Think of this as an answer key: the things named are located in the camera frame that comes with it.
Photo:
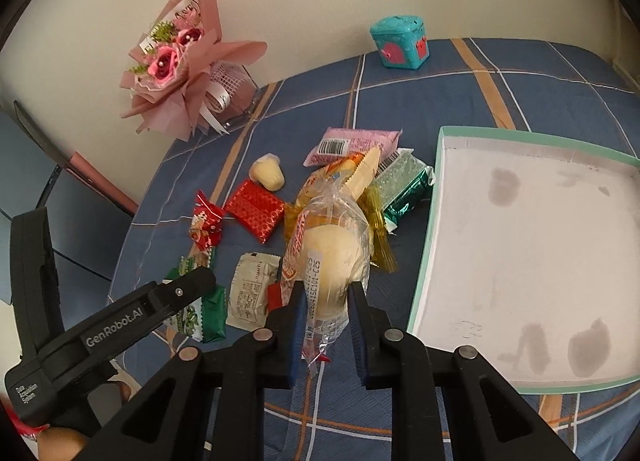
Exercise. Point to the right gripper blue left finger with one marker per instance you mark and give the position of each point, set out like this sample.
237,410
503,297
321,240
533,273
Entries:
294,331

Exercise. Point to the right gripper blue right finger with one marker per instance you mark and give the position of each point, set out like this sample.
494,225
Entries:
361,327

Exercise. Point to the red snack pouch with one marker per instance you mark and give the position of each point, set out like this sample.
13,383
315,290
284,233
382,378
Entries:
274,297

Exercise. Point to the white cream snack packet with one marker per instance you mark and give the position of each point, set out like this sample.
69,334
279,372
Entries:
248,297

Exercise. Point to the clear bag white bun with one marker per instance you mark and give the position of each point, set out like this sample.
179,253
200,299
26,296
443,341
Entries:
328,251

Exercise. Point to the golden cake packet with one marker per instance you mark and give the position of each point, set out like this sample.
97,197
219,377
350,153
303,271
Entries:
370,203

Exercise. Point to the green white cartoon packet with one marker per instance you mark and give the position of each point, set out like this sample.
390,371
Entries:
204,320

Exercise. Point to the red patterned square packet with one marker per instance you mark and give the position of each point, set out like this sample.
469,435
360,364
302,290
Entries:
256,209

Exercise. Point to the red cartoon snack packet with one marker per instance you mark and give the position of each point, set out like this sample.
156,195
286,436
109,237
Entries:
206,223

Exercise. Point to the pale yellow jelly cup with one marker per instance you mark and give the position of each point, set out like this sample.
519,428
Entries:
266,171

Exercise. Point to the orange cracker snack bag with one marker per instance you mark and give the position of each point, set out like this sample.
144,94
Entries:
351,174

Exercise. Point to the green foil snack packet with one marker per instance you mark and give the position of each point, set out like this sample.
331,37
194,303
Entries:
403,182

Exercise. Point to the pink barcode snack packet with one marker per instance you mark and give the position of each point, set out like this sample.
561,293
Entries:
340,142

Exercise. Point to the person's left hand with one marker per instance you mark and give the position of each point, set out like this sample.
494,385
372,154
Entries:
57,443

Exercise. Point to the blue plaid tablecloth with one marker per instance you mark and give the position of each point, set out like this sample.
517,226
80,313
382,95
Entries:
318,124

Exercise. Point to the teal-rimmed white cardboard tray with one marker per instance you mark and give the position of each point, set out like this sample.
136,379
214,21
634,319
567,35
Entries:
531,256

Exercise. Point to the glass vase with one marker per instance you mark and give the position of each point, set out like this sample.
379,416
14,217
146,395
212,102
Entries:
230,94

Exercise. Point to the pink paper flower bouquet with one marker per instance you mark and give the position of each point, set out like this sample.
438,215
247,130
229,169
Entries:
172,62

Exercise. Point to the teal box with pink hearts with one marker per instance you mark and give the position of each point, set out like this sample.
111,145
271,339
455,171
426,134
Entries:
401,42

